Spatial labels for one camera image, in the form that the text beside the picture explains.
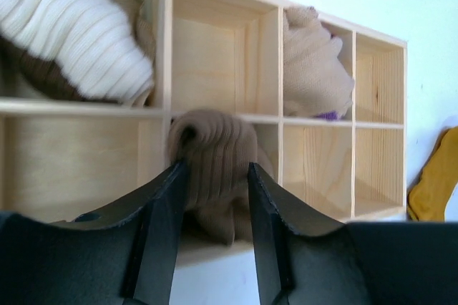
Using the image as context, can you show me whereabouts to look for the tan ribbed sock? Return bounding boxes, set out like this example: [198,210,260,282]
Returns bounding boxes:
[167,109,274,246]

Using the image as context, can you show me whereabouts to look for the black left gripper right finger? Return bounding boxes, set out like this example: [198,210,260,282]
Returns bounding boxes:
[248,163,457,305]

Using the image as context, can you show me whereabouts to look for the wooden compartment tray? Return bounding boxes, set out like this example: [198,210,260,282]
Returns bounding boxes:
[0,0,409,270]

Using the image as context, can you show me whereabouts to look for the cream rolled sock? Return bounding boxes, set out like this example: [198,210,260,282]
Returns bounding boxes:
[1,0,155,107]

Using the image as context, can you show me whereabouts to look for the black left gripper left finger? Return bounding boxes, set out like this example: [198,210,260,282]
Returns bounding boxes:
[1,162,188,304]

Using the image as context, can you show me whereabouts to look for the mustard orange sock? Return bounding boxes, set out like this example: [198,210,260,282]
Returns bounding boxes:
[407,127,457,222]

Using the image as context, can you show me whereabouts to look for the beige rolled sock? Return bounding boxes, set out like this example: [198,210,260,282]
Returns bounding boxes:
[283,6,355,121]

